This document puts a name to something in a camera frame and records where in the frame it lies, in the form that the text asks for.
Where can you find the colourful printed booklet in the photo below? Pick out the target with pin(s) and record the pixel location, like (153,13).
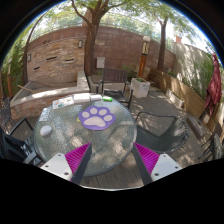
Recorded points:
(62,102)

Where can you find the thin tree trunk right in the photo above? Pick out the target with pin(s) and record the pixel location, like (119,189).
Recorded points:
(162,44)

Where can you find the round glass patio table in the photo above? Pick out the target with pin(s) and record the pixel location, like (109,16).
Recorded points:
(109,146)

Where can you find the large tree trunk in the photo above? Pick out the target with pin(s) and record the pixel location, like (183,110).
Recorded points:
(96,9)

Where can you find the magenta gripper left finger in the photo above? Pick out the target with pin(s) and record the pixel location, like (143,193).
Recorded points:
(70,166)

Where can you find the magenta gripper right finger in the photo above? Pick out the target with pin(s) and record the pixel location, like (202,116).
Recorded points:
(153,166)

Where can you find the green small object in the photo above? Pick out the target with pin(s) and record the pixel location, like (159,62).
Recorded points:
(107,98)

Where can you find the white flat box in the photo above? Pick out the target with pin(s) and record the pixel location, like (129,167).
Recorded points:
(81,97)

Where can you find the black mesh chair right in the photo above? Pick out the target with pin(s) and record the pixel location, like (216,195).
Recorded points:
(161,133)

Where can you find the grey electrical box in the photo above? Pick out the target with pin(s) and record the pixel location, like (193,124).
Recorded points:
(100,62)

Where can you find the folded maroon patio umbrella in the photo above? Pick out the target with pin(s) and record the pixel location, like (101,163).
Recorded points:
(213,91)

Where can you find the black chair left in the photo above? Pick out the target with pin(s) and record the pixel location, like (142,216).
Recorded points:
(11,148)

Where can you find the white square planter box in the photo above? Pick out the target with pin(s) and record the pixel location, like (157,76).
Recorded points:
(140,87)

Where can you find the white rectangular planter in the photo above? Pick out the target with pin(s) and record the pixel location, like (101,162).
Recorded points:
(177,101)

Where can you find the purple paw print mouse pad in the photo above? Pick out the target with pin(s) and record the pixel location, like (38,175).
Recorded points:
(96,118)

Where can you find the small white box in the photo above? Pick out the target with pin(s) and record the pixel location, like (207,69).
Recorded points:
(96,97)

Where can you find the wooden post lamp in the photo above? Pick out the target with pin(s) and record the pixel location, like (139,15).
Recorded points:
(145,49)

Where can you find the black metal chair far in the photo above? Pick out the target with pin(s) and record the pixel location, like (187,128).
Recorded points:
(113,84)

